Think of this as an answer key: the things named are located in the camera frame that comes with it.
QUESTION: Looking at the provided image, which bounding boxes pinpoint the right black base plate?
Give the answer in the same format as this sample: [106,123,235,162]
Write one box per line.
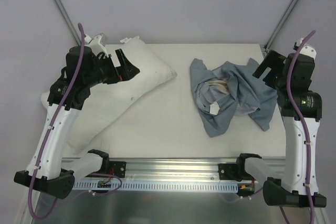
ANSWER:
[218,163,243,182]

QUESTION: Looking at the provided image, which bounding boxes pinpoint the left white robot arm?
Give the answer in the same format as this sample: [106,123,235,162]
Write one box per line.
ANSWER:
[14,46,140,199]

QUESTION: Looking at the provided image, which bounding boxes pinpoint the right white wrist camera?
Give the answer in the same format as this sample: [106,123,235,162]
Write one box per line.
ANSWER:
[293,38,317,59]

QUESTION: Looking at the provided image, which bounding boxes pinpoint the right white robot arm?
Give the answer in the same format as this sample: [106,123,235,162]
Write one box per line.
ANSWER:
[235,50,327,208]

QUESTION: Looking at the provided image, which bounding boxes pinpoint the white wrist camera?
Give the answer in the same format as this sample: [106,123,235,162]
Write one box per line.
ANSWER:
[293,38,317,59]
[85,33,108,56]

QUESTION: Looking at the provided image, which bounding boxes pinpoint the aluminium mounting rail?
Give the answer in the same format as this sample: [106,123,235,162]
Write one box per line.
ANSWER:
[60,157,289,183]

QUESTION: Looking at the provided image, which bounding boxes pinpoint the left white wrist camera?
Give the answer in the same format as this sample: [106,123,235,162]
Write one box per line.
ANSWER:
[85,33,108,56]

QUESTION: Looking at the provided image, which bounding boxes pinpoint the aluminium frame post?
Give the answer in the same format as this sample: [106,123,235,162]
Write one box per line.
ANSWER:
[263,0,300,52]
[52,0,80,45]

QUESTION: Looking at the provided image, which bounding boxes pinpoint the left aluminium frame post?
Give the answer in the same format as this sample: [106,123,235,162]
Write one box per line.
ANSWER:
[52,0,80,45]

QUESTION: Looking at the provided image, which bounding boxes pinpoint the white pillow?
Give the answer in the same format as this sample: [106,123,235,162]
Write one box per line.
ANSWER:
[39,35,177,155]

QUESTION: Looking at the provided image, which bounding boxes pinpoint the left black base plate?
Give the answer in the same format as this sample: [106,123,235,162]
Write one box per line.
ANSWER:
[107,161,127,178]

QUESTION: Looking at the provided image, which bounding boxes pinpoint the slotted white cable duct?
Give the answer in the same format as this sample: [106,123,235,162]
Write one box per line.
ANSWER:
[73,179,238,193]

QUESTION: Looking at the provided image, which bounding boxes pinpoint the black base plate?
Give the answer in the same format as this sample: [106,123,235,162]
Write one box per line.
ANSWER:
[218,163,243,182]
[107,161,127,178]

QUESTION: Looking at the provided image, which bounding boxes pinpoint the blue beige striped pillowcase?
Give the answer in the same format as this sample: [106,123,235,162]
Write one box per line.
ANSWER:
[190,58,277,137]

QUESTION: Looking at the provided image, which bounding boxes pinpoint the right aluminium frame post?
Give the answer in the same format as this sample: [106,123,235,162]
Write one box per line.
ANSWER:
[263,0,300,52]

